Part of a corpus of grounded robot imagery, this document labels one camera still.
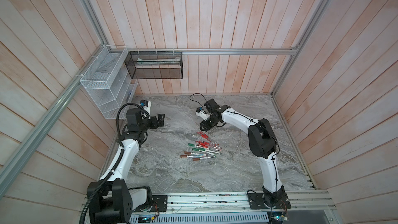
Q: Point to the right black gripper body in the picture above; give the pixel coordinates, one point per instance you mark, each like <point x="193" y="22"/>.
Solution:
<point x="208" y="124"/>

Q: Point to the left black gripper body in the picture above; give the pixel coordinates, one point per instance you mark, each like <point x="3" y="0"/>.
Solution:
<point x="152" y="123"/>

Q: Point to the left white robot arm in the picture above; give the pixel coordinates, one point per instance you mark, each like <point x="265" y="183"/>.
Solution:
<point x="110" y="201"/>

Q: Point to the brown marker pen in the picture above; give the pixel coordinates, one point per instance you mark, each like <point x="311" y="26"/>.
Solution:
<point x="191" y="156"/>
<point x="203" y="158"/>
<point x="195" y="153"/>

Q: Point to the red gel pen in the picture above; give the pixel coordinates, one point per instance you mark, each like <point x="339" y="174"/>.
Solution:
<point x="207" y="144"/>
<point x="212" y="148"/>
<point x="203" y="135"/>

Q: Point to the horizontal aluminium wall rail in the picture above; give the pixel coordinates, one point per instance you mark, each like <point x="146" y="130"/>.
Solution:
<point x="209" y="51"/>

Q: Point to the black wire mesh basket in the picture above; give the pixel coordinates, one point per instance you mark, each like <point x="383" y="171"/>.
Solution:
<point x="154" y="65"/>

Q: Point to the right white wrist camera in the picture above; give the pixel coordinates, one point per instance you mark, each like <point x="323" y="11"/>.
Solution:
<point x="200" y="112"/>

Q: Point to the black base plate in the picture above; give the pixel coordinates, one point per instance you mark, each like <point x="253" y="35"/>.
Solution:
<point x="158" y="204"/>
<point x="279" y="200"/>

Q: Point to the lower brown marker pen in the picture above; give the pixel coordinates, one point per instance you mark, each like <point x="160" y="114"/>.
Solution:
<point x="203" y="158"/>

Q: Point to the lower green marker pen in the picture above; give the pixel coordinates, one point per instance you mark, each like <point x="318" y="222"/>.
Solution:
<point x="206" y="151"/>

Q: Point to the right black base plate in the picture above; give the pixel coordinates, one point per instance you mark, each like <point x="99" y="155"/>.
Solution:
<point x="279" y="200"/>

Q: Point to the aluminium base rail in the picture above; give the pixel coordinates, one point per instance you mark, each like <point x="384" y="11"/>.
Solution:
<point x="307" y="207"/>

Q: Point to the white wire mesh shelf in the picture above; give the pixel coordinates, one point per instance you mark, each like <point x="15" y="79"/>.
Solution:
<point x="108" y="81"/>

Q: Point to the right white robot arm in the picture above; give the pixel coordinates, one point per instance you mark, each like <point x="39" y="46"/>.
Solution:
<point x="262" y="143"/>

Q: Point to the upper brown marker pen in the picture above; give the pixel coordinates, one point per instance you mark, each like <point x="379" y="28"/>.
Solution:
<point x="195" y="153"/>

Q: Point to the left brown marker pen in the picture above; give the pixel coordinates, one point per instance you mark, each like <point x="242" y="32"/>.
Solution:
<point x="191" y="156"/>

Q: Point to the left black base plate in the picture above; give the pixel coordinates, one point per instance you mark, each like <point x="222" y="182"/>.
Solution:
<point x="158" y="204"/>

